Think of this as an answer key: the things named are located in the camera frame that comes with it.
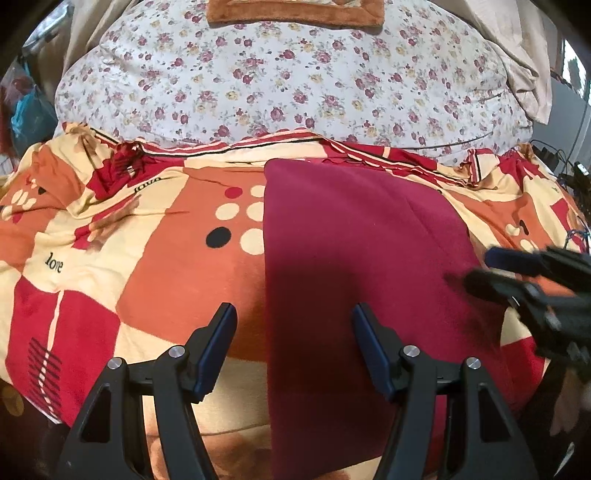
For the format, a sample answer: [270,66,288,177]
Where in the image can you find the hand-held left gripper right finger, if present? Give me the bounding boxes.
[351,303,539,480]

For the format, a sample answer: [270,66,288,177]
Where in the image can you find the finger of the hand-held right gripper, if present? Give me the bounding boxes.
[484,246,591,292]
[464,268,551,320]

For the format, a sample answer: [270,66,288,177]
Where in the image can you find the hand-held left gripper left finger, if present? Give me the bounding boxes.
[60,302,239,480]

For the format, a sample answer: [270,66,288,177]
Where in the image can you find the maroon garment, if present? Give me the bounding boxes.
[264,158,548,479]

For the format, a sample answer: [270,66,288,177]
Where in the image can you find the person's right hand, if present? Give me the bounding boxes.
[550,369,591,437]

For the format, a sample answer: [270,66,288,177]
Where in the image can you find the red orange patterned blanket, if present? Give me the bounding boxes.
[0,121,591,480]

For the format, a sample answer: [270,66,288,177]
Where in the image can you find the beige cloth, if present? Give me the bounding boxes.
[468,0,555,125]

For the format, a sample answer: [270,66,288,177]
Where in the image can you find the white floral bed quilt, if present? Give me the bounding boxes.
[54,0,534,160]

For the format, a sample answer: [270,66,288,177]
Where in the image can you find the blue plastic bag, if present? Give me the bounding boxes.
[10,85,58,141]

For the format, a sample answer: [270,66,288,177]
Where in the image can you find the brown plush mat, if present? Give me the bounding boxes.
[206,0,386,27]

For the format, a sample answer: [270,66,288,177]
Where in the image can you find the blue cable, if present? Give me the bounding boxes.
[564,225,591,252]

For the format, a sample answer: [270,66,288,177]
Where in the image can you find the black cables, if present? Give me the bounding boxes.
[530,137,591,191]

